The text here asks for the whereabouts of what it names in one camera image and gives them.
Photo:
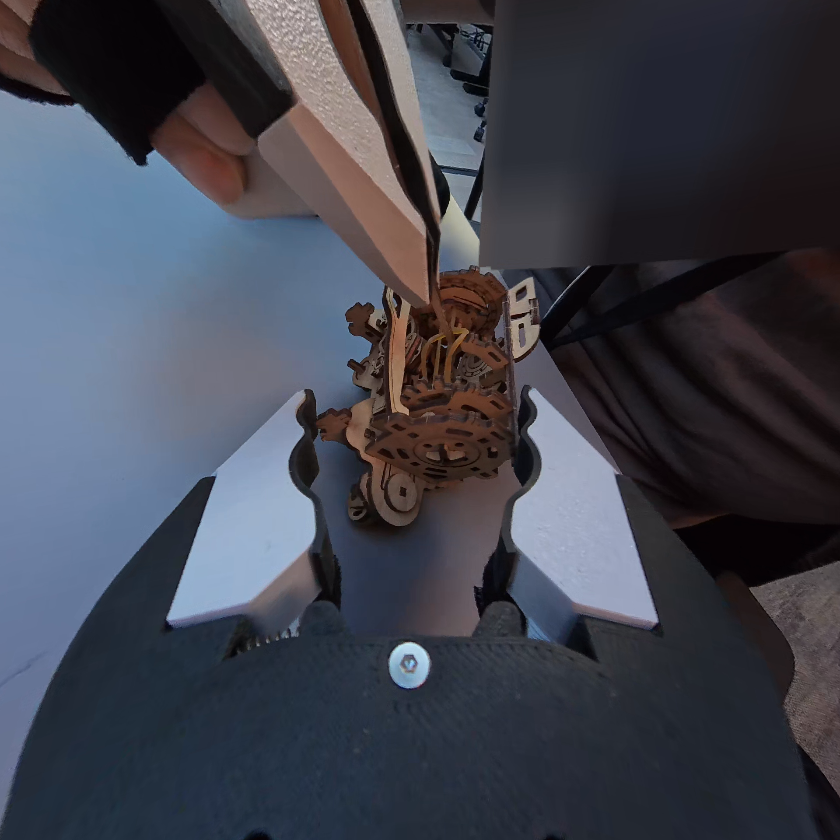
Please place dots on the yellow rubber band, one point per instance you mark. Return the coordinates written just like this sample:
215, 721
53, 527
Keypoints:
436, 351

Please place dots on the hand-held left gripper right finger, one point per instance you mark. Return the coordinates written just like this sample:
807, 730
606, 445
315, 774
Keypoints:
571, 531

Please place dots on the wooden mechanical model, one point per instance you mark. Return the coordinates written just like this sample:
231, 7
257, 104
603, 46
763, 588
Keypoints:
433, 433

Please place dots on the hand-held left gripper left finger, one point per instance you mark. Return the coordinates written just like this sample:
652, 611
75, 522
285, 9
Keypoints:
256, 525

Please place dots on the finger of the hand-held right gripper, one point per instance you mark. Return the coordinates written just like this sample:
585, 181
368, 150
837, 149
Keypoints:
328, 131
394, 52

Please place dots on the person's right hand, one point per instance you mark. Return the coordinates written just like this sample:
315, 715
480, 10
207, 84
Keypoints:
203, 144

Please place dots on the black office chair base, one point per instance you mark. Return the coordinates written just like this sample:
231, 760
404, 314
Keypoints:
484, 65

